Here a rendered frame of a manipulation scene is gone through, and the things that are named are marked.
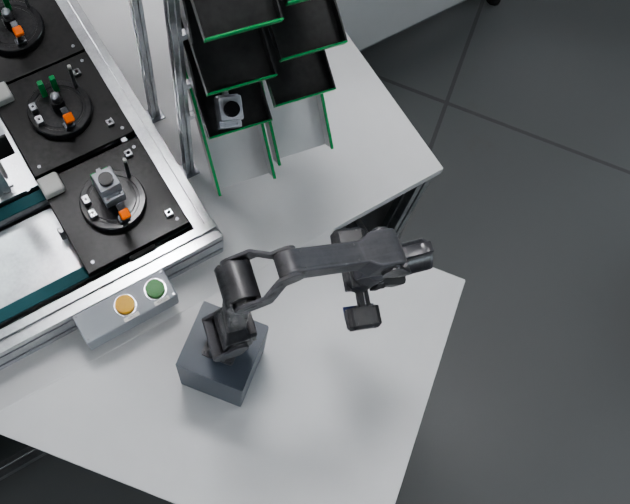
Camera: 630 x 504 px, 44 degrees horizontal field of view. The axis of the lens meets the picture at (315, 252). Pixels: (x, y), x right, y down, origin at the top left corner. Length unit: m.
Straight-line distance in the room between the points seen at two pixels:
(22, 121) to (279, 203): 0.61
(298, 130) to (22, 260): 0.66
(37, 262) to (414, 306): 0.85
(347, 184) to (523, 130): 1.37
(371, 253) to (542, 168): 1.92
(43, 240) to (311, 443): 0.73
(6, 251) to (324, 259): 0.85
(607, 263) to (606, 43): 0.97
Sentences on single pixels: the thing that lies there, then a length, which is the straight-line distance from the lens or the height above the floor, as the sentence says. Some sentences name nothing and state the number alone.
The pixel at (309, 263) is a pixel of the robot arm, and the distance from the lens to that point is 1.16.
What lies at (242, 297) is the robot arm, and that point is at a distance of 1.14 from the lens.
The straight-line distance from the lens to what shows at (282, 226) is 1.83.
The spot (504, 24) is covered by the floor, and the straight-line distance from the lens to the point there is 3.38.
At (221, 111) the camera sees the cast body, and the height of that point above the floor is 1.26.
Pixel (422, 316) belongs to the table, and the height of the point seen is 0.86.
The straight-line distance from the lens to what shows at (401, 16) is 2.93.
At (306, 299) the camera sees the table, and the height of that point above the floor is 0.86.
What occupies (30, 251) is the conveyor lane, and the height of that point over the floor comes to 0.92.
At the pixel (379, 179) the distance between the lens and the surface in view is 1.91.
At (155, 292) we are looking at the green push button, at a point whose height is 0.97.
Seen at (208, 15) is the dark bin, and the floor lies 1.53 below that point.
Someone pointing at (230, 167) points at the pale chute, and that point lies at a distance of 1.71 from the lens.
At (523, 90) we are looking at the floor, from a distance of 3.23.
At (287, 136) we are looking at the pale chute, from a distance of 1.75.
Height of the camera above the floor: 2.55
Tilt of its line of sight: 69 degrees down
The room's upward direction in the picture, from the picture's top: 17 degrees clockwise
